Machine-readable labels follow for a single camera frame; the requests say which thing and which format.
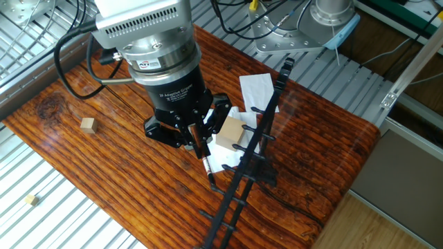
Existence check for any black cable metal connector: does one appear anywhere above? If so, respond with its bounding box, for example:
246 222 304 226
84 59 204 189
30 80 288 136
268 0 312 34

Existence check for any aluminium frame rail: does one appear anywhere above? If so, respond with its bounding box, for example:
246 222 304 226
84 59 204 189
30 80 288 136
379 92 443 162

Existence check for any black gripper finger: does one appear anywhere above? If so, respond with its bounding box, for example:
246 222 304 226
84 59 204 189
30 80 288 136
200 92 233 158
143 116 212 160

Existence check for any black pen rack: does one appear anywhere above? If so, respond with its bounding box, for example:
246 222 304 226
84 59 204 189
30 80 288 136
197 57 296 249

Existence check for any flat white paper sheet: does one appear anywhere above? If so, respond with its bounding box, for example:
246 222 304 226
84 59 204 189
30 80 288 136
239 73 280 114

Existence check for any spare silver mounting plate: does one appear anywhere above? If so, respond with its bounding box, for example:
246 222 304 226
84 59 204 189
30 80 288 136
0 0 56 27

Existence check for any small wooden cube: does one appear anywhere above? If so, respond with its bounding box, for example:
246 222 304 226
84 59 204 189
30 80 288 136
80 117 98 135

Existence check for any green topped white desk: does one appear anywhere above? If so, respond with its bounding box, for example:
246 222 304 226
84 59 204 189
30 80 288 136
352 0 443 55

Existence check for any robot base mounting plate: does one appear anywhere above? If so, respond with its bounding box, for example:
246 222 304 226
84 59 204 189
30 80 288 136
248 0 328 55

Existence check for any grey cable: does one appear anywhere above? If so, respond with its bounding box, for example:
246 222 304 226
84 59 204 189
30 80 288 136
359 37 416 67

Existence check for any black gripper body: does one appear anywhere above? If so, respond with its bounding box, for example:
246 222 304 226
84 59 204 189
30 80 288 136
144 64 214 127

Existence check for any silver force sensor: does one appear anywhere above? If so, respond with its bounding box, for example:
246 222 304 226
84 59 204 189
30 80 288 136
119 34 202 86

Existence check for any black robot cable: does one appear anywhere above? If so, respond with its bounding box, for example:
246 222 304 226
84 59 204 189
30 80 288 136
209 0 312 41

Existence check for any crumpled white tissue pile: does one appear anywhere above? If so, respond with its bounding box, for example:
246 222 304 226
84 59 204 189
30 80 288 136
203 106 260 174

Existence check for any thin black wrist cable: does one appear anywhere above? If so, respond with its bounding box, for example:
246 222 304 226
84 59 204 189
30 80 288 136
86 34 135 86

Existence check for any aluminium frame post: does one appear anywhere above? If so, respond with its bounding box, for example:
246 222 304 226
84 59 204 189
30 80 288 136
379 24 443 111

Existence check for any black pen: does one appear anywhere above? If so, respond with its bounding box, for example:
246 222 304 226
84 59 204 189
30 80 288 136
201 155 216 190

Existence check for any large wooden cube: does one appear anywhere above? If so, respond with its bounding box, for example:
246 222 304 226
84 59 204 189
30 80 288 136
215 116 247 152

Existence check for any thick black wrist cable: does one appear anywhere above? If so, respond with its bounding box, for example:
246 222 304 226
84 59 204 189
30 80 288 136
53 20 124 100

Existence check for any grey metal table rail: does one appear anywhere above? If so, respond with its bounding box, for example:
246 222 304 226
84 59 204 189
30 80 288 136
0 33 94 122

